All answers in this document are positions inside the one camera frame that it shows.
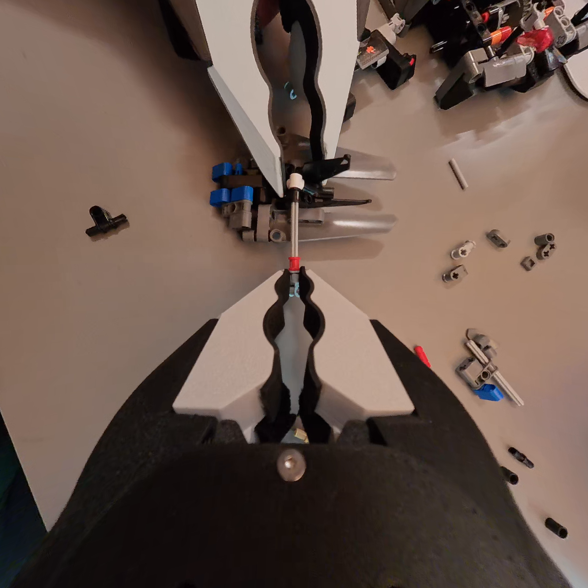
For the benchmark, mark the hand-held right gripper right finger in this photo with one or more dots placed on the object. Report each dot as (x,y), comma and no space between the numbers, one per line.
(363,367)

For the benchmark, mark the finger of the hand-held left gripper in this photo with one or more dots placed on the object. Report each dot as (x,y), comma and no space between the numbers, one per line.
(229,55)
(337,55)

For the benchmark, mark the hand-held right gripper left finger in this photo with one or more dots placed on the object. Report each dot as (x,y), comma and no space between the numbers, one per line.
(225,367)

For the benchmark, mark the grey black lego subassembly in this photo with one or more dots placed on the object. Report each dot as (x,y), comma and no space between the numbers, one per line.
(271,225)

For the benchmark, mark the metal axle with red bush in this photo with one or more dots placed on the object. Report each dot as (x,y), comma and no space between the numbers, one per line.
(295,229)

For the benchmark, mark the black grey lego module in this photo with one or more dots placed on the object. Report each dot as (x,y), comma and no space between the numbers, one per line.
(395,64)

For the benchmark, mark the small tan lego pin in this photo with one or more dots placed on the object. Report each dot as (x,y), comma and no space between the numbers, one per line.
(299,434)

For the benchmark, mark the dark grey lego axle connector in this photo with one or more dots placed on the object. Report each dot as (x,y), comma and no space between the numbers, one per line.
(454,274)

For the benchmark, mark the light grey lego axle connector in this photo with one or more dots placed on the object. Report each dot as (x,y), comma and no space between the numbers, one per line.
(462,249)

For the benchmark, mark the partly built lego car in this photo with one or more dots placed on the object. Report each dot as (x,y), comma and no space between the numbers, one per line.
(496,69)

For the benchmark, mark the light grey lego axle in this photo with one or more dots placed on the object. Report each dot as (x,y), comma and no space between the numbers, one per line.
(458,173)

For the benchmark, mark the short black lego pin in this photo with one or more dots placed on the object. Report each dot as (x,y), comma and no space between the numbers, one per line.
(509,475)
(556,527)

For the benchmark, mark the small dark lego bar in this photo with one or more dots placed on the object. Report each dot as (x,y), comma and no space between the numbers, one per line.
(497,238)

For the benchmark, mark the black T-shaped lego pin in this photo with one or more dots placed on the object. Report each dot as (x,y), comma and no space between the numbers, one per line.
(105,221)

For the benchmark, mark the dark grey lego liftarm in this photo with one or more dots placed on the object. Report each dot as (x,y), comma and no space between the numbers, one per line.
(545,246)

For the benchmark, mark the red pin piece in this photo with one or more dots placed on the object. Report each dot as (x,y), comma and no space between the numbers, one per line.
(422,356)

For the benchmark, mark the person's green shirt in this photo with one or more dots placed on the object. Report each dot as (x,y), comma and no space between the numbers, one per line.
(18,505)

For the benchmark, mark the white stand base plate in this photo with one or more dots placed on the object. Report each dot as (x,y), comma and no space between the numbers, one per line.
(579,82)

